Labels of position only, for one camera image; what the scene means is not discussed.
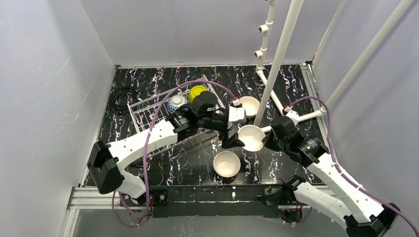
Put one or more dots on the red patterned bowl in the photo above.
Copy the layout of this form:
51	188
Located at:
176	102

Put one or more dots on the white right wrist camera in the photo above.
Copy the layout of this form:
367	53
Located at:
290	113

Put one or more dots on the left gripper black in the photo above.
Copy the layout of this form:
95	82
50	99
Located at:
230	130

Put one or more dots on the yellow-green bowl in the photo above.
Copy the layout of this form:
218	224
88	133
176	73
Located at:
196	91

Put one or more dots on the cream bowl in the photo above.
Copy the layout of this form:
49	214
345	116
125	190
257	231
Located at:
252	137
251	106
226	164

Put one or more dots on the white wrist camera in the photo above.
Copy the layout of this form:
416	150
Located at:
236	112
290	113

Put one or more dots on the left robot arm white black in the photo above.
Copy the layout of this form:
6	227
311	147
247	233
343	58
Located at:
107	162

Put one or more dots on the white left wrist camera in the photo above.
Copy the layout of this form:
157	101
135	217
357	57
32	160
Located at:
236	112

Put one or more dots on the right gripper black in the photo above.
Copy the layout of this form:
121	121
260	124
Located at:
270	140

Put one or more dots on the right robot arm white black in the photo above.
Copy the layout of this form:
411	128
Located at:
358	214

